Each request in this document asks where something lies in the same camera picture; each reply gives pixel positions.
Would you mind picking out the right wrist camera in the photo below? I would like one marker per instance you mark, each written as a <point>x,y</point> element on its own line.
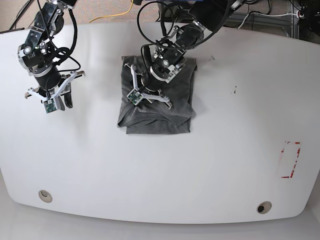
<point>50,105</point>

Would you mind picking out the aluminium frame stand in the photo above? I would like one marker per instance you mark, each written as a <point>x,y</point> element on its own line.
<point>259,16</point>

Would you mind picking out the table cable grommet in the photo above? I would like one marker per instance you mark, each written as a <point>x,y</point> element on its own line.
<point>45,196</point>
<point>264,207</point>

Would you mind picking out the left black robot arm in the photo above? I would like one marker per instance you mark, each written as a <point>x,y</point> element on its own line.
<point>164,59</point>

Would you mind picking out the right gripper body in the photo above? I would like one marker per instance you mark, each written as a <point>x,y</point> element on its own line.
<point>58,90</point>

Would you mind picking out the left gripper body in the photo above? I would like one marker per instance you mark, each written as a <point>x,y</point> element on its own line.
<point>149,95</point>

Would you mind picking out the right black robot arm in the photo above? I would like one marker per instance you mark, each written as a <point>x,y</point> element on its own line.
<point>41,57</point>

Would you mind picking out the grey t-shirt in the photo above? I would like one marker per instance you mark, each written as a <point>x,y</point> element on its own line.
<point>157,118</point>

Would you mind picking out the red tape rectangle marking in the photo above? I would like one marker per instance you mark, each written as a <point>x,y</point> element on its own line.
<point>288,159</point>

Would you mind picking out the left table cable grommet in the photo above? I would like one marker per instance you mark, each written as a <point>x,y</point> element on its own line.
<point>45,196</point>

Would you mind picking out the right table cable grommet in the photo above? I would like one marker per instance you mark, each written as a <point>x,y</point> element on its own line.
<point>264,207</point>

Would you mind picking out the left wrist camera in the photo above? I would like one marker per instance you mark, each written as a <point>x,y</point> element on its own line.
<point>135,97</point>

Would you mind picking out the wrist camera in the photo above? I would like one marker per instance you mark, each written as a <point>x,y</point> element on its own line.
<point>50,105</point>
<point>135,97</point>

